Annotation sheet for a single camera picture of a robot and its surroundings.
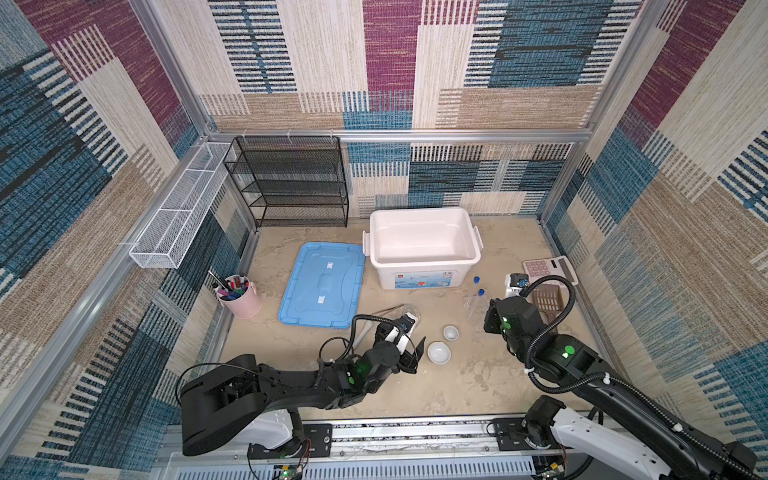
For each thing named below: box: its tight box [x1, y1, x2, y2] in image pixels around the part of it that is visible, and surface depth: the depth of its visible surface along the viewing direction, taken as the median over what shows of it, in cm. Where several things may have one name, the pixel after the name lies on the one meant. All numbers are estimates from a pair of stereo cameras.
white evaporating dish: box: [427, 341, 452, 366], surface depth 87 cm
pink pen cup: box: [218, 274, 262, 319], surface depth 91 cm
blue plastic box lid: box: [278, 242, 366, 329], surface depth 104 cm
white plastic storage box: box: [362, 207, 484, 290], surface depth 102 cm
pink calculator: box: [523, 255, 579, 286], surface depth 105 cm
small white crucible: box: [443, 325, 459, 341], surface depth 90 cm
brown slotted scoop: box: [532, 284, 563, 327], surface depth 99 cm
